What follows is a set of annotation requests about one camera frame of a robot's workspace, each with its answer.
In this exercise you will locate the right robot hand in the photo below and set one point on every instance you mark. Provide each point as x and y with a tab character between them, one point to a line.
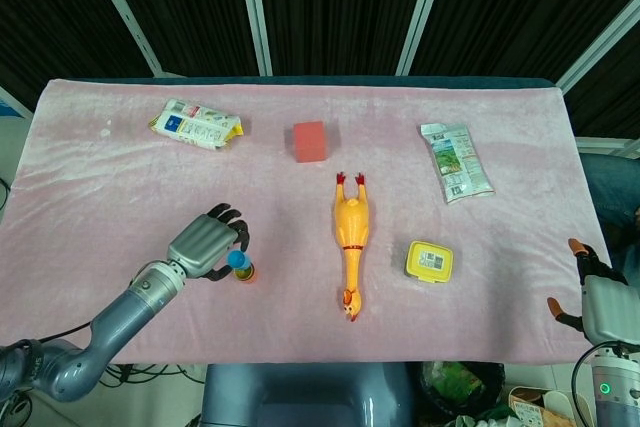
610	307

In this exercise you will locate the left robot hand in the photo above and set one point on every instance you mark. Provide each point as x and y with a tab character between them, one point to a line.
205	242

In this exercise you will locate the light blue plastic cup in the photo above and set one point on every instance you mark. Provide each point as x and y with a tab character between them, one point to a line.
236	259

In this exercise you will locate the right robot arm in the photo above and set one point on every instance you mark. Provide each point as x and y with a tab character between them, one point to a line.
615	397

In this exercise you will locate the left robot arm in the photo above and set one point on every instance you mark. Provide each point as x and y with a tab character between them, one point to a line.
125	312

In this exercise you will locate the large orange plastic cup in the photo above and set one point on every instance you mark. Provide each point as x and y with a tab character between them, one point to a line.
252	279

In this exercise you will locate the white and yellow snack bag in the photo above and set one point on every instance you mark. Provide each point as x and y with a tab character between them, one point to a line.
195	127

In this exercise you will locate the printed cardboard box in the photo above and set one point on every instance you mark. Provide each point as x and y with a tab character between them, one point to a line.
545	409

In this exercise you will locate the pink plush table cloth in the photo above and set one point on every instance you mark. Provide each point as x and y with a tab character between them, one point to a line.
300	322

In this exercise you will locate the red foam cube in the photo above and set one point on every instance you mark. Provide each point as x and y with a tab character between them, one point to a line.
310	144

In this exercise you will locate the yellow rubber chicken toy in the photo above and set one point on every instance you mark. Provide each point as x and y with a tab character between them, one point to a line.
352	222

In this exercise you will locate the black bin bag with rubbish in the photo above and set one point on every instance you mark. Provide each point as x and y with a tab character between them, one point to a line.
460	387

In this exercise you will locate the blue-grey robot torso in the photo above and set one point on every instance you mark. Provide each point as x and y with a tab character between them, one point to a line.
300	397

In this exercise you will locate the green tub with yellow lid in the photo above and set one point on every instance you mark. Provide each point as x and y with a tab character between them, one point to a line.
430	262

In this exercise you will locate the green and white snack bag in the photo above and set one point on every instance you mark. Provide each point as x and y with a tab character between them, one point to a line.
457	162

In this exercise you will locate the white and blue sign board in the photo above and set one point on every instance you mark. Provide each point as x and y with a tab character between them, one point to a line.
10	107

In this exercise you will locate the black curtain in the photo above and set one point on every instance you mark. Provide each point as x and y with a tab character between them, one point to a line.
340	7

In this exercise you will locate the white frame post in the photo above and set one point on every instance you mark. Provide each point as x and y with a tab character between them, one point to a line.
127	17
422	12
255	12
597	42

